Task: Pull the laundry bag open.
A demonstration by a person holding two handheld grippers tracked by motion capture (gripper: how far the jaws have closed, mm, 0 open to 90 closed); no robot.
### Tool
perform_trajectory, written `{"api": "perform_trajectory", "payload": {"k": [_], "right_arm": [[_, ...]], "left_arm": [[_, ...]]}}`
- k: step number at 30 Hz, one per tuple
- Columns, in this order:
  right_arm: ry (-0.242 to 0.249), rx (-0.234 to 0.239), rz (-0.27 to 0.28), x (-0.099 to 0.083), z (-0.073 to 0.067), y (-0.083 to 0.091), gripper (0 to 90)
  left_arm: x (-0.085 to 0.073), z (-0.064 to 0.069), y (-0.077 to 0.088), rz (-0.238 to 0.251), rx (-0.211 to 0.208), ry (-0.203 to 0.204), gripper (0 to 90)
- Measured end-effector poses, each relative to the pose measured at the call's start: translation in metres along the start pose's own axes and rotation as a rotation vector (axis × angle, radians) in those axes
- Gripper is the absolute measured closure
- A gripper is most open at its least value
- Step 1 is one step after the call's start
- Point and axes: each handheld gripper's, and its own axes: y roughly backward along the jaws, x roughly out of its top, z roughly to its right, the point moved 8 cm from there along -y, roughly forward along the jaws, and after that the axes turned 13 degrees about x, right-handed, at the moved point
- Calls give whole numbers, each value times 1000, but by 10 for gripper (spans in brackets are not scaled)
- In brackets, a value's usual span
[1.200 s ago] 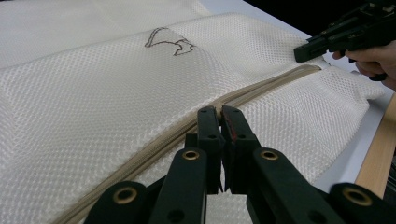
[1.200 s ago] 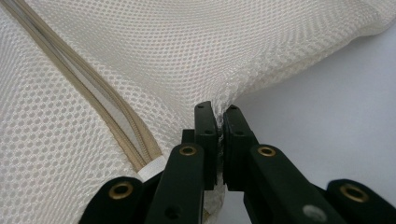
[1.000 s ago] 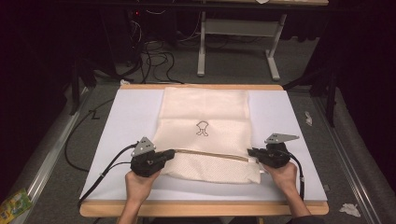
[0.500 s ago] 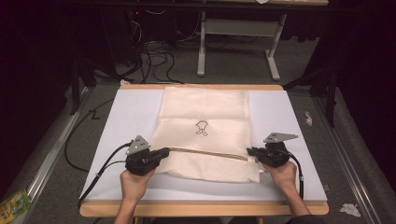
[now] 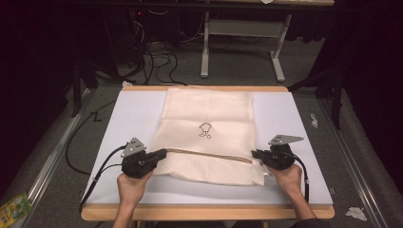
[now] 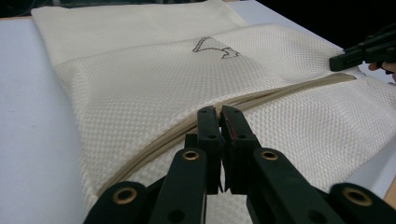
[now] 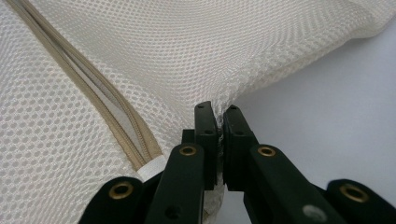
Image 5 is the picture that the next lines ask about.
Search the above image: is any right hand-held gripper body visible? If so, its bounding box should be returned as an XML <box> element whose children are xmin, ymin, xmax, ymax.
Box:
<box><xmin>265</xmin><ymin>134</ymin><xmax>305</xmax><ymax>172</ymax></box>

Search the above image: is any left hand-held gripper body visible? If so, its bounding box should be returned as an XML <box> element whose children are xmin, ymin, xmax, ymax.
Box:
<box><xmin>120</xmin><ymin>137</ymin><xmax>159</xmax><ymax>180</ymax></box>

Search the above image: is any cream mesh laundry bag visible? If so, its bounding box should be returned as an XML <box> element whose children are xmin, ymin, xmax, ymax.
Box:
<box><xmin>150</xmin><ymin>86</ymin><xmax>267</xmax><ymax>187</ymax></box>

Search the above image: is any person's right hand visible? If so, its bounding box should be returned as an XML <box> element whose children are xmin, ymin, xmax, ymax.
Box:
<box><xmin>266</xmin><ymin>162</ymin><xmax>305</xmax><ymax>200</ymax></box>

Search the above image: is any person's left hand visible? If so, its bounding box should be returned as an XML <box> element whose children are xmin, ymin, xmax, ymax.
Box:
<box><xmin>116</xmin><ymin>169</ymin><xmax>155</xmax><ymax>207</ymax></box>

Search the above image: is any white table mat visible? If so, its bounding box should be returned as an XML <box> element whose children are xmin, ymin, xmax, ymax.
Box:
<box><xmin>81</xmin><ymin>89</ymin><xmax>335</xmax><ymax>206</ymax></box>

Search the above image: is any black metal stand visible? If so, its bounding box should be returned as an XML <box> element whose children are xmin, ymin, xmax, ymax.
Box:
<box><xmin>287</xmin><ymin>67</ymin><xmax>345</xmax><ymax>131</ymax></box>
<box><xmin>69</xmin><ymin>58</ymin><xmax>100</xmax><ymax>119</ymax></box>

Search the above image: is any crumpled white paper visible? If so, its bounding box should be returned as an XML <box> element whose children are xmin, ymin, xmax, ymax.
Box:
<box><xmin>344</xmin><ymin>206</ymin><xmax>369</xmax><ymax>222</ymax></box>

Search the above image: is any dark computer tower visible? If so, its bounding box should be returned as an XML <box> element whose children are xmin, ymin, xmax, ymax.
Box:
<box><xmin>103</xmin><ymin>6</ymin><xmax>145</xmax><ymax>66</ymax></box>

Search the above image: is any green snack packet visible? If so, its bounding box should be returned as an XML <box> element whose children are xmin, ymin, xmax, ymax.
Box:
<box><xmin>0</xmin><ymin>191</ymin><xmax>34</xmax><ymax>226</ymax></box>

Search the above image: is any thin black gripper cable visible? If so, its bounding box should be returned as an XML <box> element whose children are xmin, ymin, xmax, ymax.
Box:
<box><xmin>92</xmin><ymin>162</ymin><xmax>124</xmax><ymax>183</ymax></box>

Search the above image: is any black gripper cable with clips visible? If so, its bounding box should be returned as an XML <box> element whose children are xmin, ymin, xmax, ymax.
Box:
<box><xmin>283</xmin><ymin>150</ymin><xmax>311</xmax><ymax>204</ymax></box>

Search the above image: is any thick black gripper cable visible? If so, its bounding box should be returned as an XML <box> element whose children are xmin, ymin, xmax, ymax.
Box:
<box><xmin>78</xmin><ymin>144</ymin><xmax>128</xmax><ymax>214</ymax></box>

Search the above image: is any black floor cable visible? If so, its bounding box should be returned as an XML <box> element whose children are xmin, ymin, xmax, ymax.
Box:
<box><xmin>65</xmin><ymin>100</ymin><xmax>118</xmax><ymax>176</ymax></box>

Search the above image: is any aluminium floor rail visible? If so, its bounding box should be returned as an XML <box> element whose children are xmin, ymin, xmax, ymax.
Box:
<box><xmin>12</xmin><ymin>88</ymin><xmax>93</xmax><ymax>228</ymax></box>
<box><xmin>317</xmin><ymin>98</ymin><xmax>391</xmax><ymax>228</ymax></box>

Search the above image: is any tangle of black floor cables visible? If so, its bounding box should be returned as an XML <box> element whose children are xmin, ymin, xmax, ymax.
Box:
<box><xmin>126</xmin><ymin>18</ymin><xmax>207</xmax><ymax>87</ymax></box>

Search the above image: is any white metal desk frame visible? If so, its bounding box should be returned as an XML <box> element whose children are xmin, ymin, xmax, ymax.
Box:
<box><xmin>200</xmin><ymin>10</ymin><xmax>294</xmax><ymax>84</ymax></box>

